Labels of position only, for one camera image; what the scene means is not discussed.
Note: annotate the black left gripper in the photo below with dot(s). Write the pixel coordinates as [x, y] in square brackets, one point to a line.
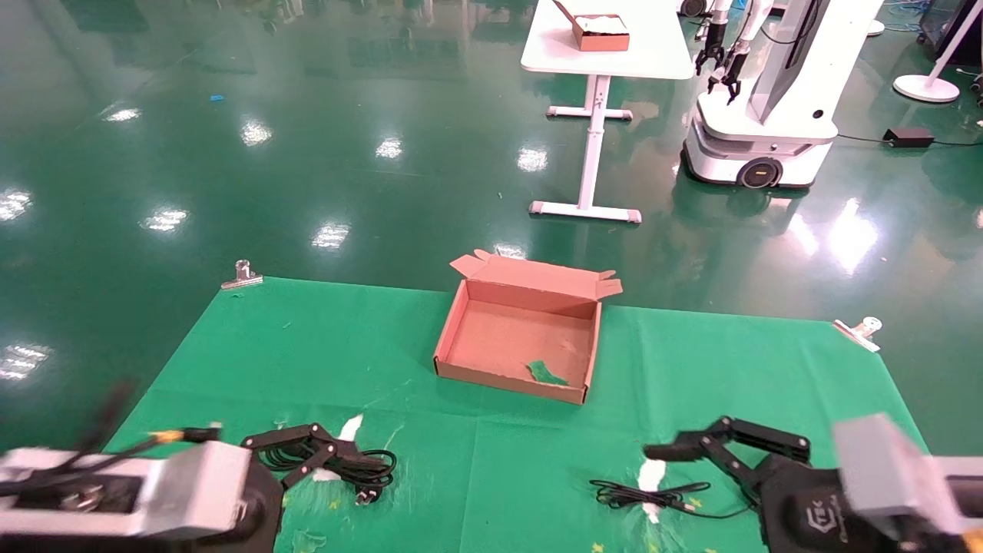
[265, 499]

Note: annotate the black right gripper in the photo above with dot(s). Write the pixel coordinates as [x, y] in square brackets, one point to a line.
[802, 507]

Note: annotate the open brown cardboard box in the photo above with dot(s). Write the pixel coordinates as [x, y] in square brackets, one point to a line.
[518, 338]

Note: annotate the small brown cardboard box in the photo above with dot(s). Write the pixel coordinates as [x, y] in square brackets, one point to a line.
[603, 38]

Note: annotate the white filling in small box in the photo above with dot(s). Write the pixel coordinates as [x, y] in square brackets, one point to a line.
[603, 23]

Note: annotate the green tablecloth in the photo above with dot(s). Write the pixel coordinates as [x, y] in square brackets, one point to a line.
[322, 361]

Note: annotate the silver metal clamp clip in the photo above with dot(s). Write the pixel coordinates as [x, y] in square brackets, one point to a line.
[860, 332]
[242, 278]

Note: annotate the white wheeled background robot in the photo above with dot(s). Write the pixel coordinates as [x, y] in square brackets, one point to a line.
[776, 115]

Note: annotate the black power brick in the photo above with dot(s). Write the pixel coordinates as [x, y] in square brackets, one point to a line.
[908, 137]

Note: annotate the black background robot gripper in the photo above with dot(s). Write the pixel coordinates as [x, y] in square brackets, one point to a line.
[710, 54]
[729, 77]

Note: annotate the white round-base floor stand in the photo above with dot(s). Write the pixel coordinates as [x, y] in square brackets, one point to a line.
[925, 86]

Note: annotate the white table with metal legs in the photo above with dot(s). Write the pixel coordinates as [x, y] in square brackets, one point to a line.
[607, 57]

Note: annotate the dark cabinet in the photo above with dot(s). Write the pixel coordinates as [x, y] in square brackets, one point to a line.
[941, 27]

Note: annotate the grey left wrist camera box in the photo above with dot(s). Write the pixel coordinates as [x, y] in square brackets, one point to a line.
[200, 484]

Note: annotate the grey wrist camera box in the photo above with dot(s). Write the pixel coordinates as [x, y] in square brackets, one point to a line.
[200, 484]
[883, 468]

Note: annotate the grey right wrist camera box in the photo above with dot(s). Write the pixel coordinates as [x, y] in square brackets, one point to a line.
[883, 468]

